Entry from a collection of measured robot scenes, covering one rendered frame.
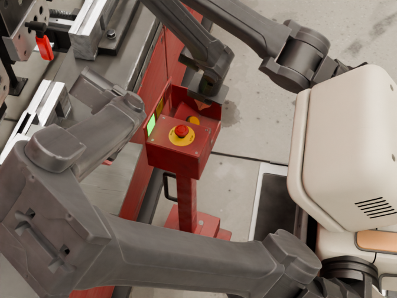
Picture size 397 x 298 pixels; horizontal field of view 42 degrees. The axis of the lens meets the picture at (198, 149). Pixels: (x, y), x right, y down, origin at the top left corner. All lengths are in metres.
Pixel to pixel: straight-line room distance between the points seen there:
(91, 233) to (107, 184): 0.68
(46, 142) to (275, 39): 0.57
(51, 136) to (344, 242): 0.48
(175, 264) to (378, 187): 0.30
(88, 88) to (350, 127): 0.43
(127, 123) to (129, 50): 0.77
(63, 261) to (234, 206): 1.78
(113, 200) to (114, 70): 0.51
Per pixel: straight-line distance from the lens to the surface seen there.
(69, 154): 0.48
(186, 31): 1.13
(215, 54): 1.21
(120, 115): 0.78
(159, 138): 1.43
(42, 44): 1.10
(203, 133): 1.44
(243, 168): 2.31
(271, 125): 2.47
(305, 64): 0.95
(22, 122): 1.25
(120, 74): 1.47
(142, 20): 1.62
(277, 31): 0.95
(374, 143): 0.70
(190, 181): 1.66
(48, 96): 1.32
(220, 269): 0.58
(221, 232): 2.14
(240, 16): 0.94
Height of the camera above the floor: 1.93
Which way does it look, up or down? 55 degrees down
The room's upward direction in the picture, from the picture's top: straight up
